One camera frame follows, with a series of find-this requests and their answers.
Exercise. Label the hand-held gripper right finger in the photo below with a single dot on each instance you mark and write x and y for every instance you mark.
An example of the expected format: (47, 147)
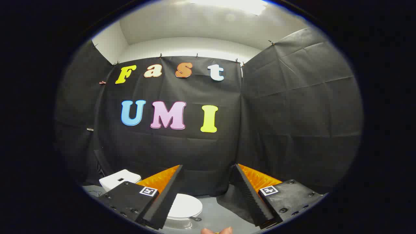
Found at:
(248, 195)

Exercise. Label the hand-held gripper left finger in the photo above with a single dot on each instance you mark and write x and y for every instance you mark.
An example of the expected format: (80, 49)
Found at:
(169, 195)

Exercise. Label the white toilet lid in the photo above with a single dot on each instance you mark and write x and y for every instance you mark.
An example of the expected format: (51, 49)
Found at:
(187, 205)

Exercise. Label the white toilet tank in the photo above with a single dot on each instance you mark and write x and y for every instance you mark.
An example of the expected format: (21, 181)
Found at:
(117, 178)

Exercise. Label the black backdrop cloth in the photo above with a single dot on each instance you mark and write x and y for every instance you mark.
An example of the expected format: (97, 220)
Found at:
(195, 149)

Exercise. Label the black folded stand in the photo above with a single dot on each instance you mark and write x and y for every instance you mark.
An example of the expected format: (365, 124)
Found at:
(99, 165)

